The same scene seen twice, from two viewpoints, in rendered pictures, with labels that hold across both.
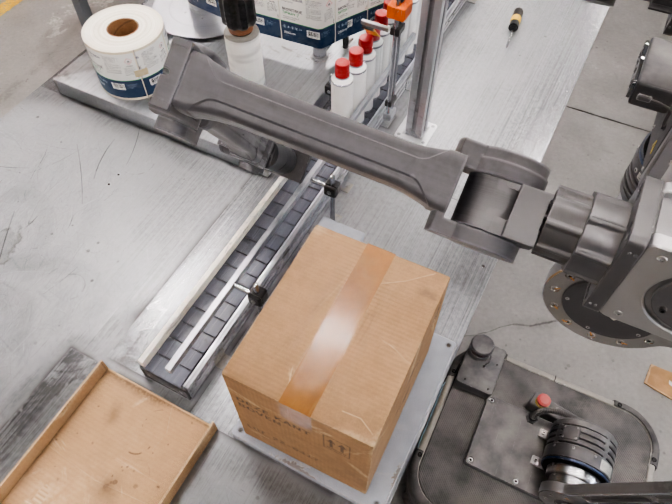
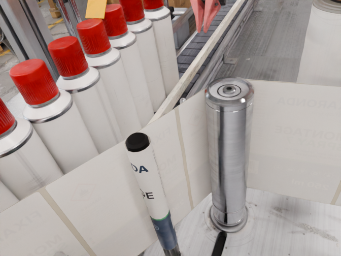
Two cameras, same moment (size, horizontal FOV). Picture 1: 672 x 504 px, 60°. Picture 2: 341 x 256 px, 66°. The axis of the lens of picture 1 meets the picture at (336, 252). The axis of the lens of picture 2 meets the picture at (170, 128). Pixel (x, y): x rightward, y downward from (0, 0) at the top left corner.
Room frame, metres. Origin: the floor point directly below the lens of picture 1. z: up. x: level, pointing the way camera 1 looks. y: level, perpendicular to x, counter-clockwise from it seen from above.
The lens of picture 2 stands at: (1.54, 0.01, 1.18)
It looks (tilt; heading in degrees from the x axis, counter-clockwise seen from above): 41 degrees down; 184
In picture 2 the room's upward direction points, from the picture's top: 11 degrees counter-clockwise
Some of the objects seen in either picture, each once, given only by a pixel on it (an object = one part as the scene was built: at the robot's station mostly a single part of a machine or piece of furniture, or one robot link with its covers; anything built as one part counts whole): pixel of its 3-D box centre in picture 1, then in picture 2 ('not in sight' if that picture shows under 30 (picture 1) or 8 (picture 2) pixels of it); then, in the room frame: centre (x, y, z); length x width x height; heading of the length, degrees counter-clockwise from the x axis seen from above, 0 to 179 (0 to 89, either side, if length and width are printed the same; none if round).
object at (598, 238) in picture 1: (586, 234); not in sight; (0.34, -0.24, 1.45); 0.09 x 0.08 x 0.12; 154
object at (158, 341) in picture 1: (289, 171); (212, 40); (0.92, 0.11, 0.90); 1.07 x 0.01 x 0.02; 152
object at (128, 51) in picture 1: (131, 52); not in sight; (1.29, 0.53, 0.95); 0.20 x 0.20 x 0.14
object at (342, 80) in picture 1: (342, 98); (160, 45); (1.08, -0.01, 0.98); 0.05 x 0.05 x 0.20
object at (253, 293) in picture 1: (250, 302); not in sight; (0.57, 0.17, 0.91); 0.07 x 0.03 x 0.16; 62
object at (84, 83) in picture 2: (379, 49); (94, 116); (1.26, -0.11, 0.98); 0.05 x 0.05 x 0.20
